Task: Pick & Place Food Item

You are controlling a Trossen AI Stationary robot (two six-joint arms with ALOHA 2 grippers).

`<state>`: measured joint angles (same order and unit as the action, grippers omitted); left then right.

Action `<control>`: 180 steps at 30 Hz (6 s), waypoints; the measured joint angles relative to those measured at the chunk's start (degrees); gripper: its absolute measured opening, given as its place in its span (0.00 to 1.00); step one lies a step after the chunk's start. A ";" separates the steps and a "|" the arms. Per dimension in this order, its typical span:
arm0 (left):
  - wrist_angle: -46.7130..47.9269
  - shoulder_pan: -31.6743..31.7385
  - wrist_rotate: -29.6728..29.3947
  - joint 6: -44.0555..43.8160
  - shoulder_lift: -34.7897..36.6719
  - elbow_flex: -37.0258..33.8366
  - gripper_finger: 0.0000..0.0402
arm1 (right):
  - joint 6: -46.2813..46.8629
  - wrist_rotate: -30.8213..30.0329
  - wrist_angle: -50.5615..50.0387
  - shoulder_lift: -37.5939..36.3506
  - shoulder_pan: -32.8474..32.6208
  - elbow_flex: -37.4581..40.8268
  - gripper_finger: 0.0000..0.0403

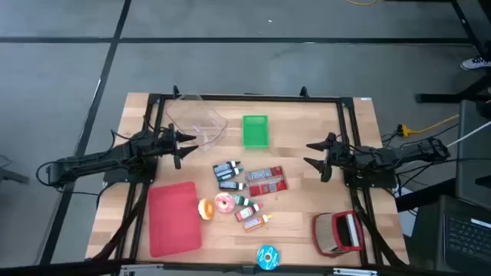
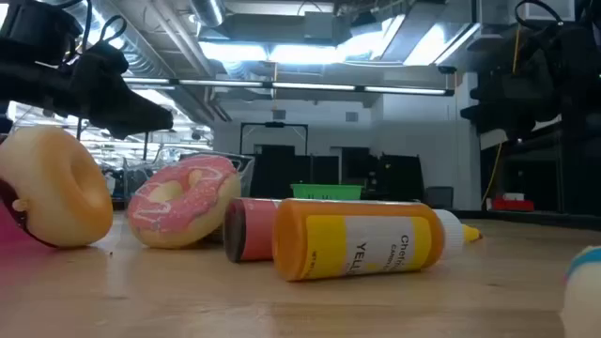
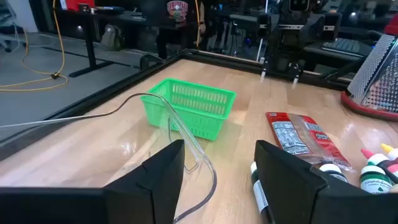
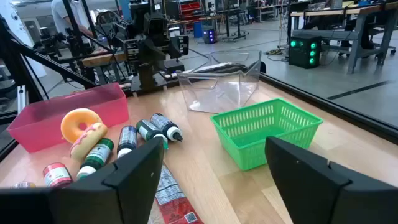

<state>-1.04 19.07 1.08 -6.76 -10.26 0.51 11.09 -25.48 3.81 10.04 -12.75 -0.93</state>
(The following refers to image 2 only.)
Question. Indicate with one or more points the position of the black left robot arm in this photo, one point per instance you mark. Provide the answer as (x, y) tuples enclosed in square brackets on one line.
[(33, 28)]

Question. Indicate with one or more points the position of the clear plastic bin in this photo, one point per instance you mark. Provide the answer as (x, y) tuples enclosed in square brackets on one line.
[(246, 173)]

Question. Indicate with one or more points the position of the small white box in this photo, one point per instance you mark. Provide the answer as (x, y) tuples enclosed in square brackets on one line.
[(513, 196)]

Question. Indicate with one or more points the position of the pink food colour bottle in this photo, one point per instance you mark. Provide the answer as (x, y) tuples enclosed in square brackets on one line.
[(256, 230)]

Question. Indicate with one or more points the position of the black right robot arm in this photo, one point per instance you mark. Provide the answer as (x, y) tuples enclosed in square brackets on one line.
[(582, 70)]

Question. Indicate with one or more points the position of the LED light bar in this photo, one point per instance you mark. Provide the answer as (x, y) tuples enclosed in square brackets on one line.
[(314, 87)]

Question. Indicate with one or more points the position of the red plastic tray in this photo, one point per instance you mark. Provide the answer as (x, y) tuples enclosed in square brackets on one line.
[(7, 230)]

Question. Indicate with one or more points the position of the grey wall vent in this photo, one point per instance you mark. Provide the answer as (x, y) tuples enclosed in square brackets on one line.
[(279, 114), (351, 117)]

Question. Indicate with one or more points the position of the grey chair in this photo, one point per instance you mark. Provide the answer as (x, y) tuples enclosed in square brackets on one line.
[(439, 197)]

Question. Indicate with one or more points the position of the yellow food colour bottle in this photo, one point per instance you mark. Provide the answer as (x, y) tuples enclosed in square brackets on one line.
[(328, 239)]

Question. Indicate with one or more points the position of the green plastic basket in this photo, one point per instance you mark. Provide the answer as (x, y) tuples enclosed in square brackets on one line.
[(326, 191)]

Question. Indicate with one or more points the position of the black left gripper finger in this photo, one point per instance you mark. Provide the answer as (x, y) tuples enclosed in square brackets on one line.
[(141, 117)]

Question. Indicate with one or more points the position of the chocolate iced toy donut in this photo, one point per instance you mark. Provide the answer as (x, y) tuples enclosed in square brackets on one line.
[(28, 155)]

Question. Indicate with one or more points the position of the black background rig frame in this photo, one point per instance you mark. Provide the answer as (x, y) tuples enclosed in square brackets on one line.
[(274, 124)]

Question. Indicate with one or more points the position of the pink iced toy donut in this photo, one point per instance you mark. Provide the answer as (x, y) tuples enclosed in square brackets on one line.
[(202, 202)]

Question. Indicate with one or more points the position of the black shelving unit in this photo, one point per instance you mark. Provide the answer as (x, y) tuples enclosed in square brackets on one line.
[(540, 178)]

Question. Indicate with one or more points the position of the red storage bin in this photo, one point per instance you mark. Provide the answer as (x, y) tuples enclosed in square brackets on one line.
[(512, 205)]

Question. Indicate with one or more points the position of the blue iced toy donut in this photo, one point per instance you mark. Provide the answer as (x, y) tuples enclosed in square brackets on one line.
[(584, 300)]

